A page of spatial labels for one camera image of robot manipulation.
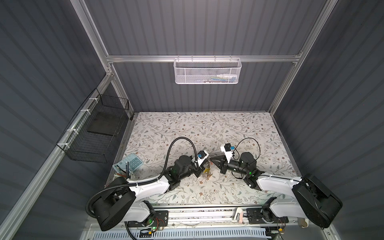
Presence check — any black wire basket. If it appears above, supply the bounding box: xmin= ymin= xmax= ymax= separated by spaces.
xmin=57 ymin=91 xmax=131 ymax=164

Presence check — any thin black cable right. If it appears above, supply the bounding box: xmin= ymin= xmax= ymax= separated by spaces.
xmin=232 ymin=137 xmax=262 ymax=169

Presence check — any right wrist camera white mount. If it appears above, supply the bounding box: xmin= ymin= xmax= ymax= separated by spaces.
xmin=220 ymin=143 xmax=235 ymax=163

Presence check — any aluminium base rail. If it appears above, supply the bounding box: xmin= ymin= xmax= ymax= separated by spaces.
xmin=89 ymin=205 xmax=310 ymax=232

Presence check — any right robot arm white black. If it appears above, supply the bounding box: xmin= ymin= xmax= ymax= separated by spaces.
xmin=210 ymin=152 xmax=343 ymax=229

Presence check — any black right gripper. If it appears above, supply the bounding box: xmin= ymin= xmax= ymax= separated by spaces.
xmin=210 ymin=155 xmax=249 ymax=177

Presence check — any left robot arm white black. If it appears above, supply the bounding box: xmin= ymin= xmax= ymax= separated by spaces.
xmin=86 ymin=151 xmax=209 ymax=231

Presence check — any white wire basket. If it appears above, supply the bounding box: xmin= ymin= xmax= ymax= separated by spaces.
xmin=173 ymin=58 xmax=242 ymax=85

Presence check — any large keyring with keys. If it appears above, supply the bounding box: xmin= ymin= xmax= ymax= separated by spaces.
xmin=201 ymin=161 xmax=213 ymax=181

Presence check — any black corrugated cable left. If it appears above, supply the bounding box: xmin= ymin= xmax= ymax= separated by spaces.
xmin=85 ymin=136 xmax=199 ymax=218

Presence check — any cup with pens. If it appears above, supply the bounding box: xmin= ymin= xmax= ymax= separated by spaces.
xmin=113 ymin=162 xmax=133 ymax=180

